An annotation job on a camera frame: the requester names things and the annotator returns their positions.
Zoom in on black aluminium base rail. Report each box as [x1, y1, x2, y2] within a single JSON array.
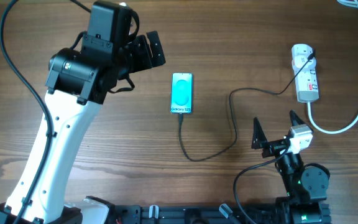
[[113, 203, 332, 224]]

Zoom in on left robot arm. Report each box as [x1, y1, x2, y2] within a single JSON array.
[[0, 1, 165, 223]]

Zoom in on white power strip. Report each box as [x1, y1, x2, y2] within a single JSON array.
[[291, 44, 319, 103]]

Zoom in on black camera cable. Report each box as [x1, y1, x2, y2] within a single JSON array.
[[0, 0, 93, 224], [232, 142, 291, 224]]

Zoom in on white USB charger plug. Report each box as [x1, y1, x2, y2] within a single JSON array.
[[291, 55, 316, 73]]

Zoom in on black USB charging cable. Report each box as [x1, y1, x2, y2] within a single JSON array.
[[178, 49, 316, 162]]

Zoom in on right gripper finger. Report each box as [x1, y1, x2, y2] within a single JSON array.
[[251, 117, 268, 149], [288, 110, 313, 134]]

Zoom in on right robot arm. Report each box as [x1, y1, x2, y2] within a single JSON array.
[[252, 110, 332, 224]]

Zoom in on Galaxy S25 smartphone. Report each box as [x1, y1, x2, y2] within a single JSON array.
[[170, 73, 193, 114]]

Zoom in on right black camera cable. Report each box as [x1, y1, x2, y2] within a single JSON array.
[[232, 142, 291, 224]]

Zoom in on left black camera cable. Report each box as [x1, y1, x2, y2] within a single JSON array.
[[0, 0, 93, 224]]

